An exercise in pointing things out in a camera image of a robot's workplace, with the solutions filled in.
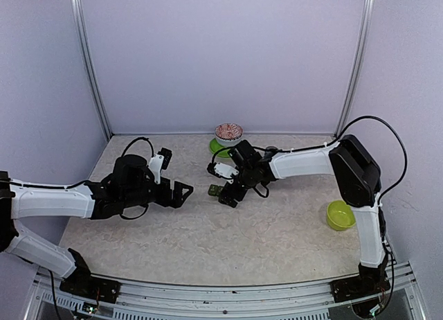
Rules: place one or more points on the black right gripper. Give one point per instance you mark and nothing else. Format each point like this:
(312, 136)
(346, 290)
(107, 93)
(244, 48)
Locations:
(228, 200)

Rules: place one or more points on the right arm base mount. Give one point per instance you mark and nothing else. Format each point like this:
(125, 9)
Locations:
(368, 281)

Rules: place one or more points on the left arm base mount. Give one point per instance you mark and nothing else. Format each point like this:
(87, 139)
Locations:
(91, 287)

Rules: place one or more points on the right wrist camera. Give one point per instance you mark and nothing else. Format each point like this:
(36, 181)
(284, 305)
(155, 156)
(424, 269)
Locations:
(222, 170)

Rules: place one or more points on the left aluminium frame post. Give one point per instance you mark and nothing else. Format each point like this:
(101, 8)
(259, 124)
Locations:
(80, 23)

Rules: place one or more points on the green plate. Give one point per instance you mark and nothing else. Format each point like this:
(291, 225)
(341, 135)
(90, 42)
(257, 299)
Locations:
(215, 146)

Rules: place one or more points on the red patterned white bowl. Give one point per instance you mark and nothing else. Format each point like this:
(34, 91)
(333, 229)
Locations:
(228, 134)

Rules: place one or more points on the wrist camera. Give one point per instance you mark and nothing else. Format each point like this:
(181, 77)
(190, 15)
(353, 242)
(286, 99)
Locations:
(158, 163)
(222, 170)

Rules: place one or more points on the right aluminium frame post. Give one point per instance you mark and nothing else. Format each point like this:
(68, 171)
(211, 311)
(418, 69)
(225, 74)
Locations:
(357, 64)

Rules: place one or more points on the lime green bowl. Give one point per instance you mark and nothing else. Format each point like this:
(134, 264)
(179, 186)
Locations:
(339, 216)

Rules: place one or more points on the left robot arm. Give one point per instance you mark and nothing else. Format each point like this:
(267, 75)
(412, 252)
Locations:
(134, 181)

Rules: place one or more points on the aluminium frame post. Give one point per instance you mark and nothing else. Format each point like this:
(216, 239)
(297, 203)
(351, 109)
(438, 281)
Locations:
(357, 64)
(80, 23)

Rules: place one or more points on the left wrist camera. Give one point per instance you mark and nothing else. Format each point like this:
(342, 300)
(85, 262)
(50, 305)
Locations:
(158, 163)

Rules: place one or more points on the amber bottle grey cap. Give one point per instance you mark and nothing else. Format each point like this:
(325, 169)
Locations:
(271, 149)

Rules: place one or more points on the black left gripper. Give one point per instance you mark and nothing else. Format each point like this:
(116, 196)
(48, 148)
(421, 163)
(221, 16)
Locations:
(176, 201)

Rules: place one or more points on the front aluminium rail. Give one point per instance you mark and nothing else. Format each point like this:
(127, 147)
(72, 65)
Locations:
(143, 300)

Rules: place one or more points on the green pill organizer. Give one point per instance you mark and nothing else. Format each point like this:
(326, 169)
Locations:
(215, 190)

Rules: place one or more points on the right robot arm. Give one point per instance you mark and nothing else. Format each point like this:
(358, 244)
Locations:
(357, 174)

